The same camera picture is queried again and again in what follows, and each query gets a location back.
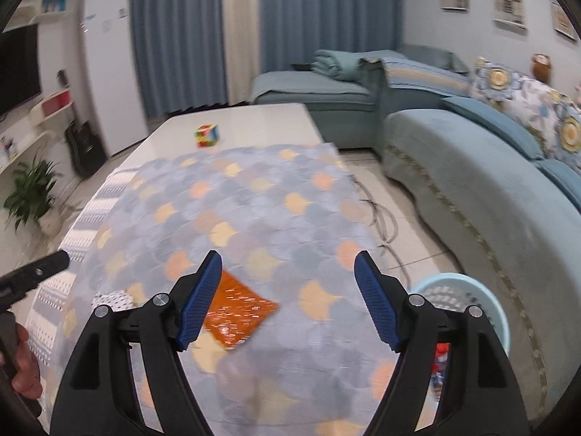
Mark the person's left hand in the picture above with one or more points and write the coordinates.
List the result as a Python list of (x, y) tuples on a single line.
[(26, 365)]

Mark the plain blue cushion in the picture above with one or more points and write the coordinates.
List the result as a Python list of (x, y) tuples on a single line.
[(490, 122), (563, 181)]

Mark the floral cushion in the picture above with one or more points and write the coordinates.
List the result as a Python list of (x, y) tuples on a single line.
[(567, 131), (513, 86)]

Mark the orange plastic wrapper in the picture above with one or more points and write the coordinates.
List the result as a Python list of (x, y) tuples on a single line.
[(240, 309)]

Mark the brown monkey plush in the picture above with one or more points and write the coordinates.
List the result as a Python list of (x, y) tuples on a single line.
[(541, 68)]

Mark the cream sheer curtain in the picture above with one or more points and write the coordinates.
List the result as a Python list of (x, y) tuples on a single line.
[(243, 32)]

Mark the black television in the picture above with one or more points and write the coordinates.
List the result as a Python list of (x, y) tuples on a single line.
[(18, 72)]

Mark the blue curtain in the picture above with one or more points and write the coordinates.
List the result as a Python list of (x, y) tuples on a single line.
[(327, 13), (177, 36)]

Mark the fan-patterned grey mat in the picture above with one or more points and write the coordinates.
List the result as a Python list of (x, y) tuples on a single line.
[(272, 218)]

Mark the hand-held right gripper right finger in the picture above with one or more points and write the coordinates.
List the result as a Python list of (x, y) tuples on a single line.
[(376, 299)]

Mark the blue sofa cover yellow trim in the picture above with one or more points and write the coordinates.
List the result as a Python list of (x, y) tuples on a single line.
[(417, 77)]

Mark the dark framed butterfly picture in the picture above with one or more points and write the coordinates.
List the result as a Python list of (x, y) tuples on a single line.
[(563, 20)]

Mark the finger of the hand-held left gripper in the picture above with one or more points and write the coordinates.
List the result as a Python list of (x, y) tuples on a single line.
[(36, 273)]

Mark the colourful puzzle cube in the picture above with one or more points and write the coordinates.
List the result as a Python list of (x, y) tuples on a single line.
[(208, 136)]

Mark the green potted plant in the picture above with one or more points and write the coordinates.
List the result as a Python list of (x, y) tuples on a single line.
[(31, 190)]

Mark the light blue plastic basket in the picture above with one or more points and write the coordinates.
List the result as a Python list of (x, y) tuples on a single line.
[(476, 290)]

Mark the folded blue blanket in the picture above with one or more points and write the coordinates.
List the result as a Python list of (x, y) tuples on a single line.
[(336, 64)]

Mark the blue photo frame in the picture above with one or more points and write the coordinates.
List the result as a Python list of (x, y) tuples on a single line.
[(53, 4)]

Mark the striped grey white cloth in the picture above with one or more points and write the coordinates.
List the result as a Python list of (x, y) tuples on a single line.
[(86, 222)]

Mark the blue corner sofa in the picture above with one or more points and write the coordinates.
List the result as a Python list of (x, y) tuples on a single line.
[(476, 181)]

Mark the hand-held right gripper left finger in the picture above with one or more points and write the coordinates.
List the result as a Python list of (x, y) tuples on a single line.
[(199, 299)]

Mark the red white wall shelf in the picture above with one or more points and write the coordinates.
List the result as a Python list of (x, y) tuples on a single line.
[(52, 104)]

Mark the white framed collage picture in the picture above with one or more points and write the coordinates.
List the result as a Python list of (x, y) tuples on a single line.
[(508, 9)]

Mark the low white shelf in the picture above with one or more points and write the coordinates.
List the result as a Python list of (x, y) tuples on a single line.
[(22, 150)]

